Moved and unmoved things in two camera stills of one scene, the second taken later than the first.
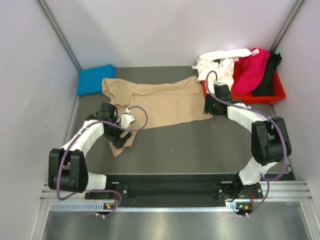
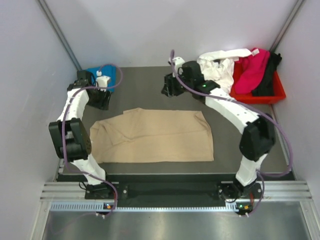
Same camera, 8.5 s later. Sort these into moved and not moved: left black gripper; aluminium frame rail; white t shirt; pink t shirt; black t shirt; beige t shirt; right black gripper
Moved: beige t shirt; right black gripper; left black gripper
Not moved: aluminium frame rail; white t shirt; pink t shirt; black t shirt
